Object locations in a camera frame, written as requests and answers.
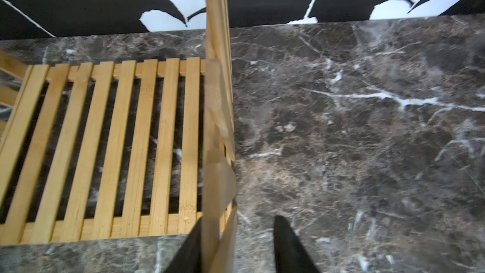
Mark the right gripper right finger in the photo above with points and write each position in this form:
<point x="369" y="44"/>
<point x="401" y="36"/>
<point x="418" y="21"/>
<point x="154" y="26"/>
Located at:
<point x="290" y="254"/>

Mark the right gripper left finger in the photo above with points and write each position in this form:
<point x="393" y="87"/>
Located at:
<point x="188" y="259"/>

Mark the wooden slatted shelf rack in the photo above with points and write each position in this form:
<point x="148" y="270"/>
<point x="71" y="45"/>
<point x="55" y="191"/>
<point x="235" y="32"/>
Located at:
<point x="125" y="150"/>

